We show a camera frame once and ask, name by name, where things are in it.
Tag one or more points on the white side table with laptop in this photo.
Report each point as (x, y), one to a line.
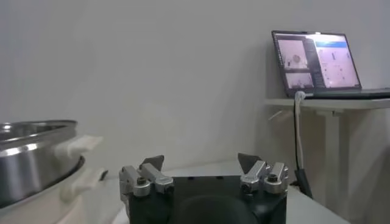
(332, 137)

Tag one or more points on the stainless steel steamer basket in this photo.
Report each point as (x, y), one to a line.
(27, 164)

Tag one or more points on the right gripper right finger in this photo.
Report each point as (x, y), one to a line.
(262, 179)

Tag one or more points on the open black laptop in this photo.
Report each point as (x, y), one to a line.
(320, 61)

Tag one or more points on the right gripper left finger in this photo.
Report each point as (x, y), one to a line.
(146, 182)

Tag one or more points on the white electric cooker base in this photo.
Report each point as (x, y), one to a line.
(36, 210)

